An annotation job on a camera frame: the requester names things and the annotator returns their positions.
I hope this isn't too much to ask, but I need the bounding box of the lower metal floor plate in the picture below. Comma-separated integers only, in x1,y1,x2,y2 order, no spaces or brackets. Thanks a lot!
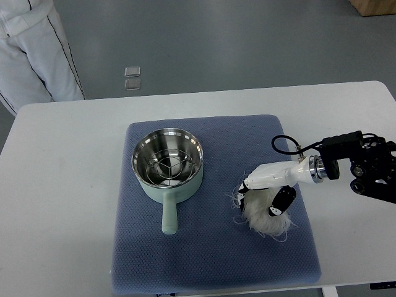
124,78,141,90

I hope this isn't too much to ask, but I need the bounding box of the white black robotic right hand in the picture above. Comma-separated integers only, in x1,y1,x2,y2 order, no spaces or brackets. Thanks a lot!
237,155,328,217

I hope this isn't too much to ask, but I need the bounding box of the person in white clothes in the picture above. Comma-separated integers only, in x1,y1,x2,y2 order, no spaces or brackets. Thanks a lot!
1,1,85,115

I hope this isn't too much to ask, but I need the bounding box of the mint green steel pot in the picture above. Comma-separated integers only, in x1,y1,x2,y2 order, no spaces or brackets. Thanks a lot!
131,128,204,235

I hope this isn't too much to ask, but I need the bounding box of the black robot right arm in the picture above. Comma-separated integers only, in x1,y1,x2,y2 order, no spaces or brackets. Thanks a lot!
317,131,395,204

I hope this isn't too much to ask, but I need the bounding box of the upper metal floor plate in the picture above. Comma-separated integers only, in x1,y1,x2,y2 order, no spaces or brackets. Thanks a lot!
124,66,140,77

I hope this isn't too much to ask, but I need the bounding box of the white vermicelli noodle bundle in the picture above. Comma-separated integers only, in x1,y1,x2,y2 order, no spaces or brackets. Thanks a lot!
225,186,299,243

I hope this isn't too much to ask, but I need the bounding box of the round wire steaming rack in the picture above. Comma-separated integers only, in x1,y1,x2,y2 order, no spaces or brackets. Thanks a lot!
145,155,195,187

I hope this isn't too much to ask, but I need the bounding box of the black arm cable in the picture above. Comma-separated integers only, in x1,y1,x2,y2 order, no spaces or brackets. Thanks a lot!
271,134,324,161

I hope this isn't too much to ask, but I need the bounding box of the blue quilted mat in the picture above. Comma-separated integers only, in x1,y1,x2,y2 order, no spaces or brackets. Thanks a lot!
111,115,321,295

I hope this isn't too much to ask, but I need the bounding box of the wooden box corner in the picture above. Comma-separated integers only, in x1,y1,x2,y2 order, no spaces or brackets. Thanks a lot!
349,0,395,17

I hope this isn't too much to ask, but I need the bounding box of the metal floor plate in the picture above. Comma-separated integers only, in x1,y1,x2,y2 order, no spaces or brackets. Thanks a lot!
124,78,141,90
124,66,140,77

